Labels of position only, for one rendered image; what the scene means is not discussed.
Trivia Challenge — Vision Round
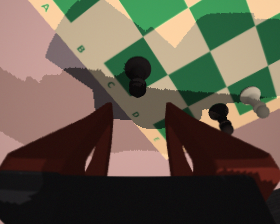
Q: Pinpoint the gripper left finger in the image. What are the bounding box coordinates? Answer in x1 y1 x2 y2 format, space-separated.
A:
0 102 113 176

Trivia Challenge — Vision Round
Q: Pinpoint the white pawn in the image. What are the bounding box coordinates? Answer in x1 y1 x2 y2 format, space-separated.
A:
239 86 270 118

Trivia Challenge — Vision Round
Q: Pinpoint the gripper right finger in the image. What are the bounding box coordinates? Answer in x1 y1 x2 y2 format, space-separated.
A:
165 102 280 202

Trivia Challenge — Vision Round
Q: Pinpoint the green and cream chessboard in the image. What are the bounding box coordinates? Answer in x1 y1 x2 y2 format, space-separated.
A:
29 0 280 159

